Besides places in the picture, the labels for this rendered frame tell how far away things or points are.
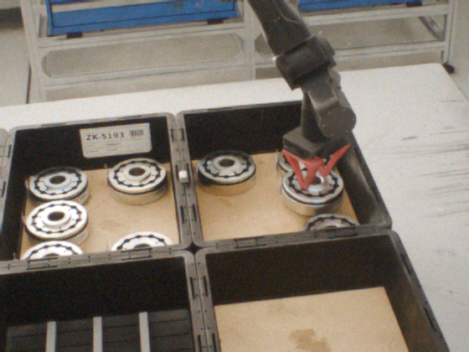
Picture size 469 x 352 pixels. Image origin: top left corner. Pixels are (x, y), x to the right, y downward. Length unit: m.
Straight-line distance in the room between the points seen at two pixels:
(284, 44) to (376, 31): 2.82
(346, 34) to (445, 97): 1.96
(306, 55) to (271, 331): 0.41
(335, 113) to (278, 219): 0.27
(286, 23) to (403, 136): 0.75
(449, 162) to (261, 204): 0.52
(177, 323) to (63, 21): 2.24
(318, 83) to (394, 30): 2.81
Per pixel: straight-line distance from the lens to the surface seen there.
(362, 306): 1.34
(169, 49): 3.96
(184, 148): 1.50
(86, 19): 3.42
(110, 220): 1.53
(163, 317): 1.33
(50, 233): 1.47
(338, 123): 1.32
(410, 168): 1.88
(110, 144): 1.63
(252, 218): 1.50
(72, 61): 3.95
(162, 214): 1.52
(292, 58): 1.33
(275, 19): 1.29
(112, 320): 1.34
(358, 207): 1.49
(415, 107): 2.09
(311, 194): 1.47
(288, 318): 1.31
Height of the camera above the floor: 1.73
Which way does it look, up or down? 34 degrees down
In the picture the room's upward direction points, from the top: 2 degrees counter-clockwise
